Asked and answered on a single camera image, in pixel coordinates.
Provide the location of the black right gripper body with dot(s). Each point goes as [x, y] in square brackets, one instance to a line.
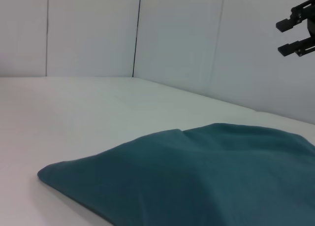
[311, 21]

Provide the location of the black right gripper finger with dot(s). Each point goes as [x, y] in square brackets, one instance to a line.
[286, 24]
[289, 48]

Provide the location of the blue teal shirt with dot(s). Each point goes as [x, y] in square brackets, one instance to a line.
[197, 174]

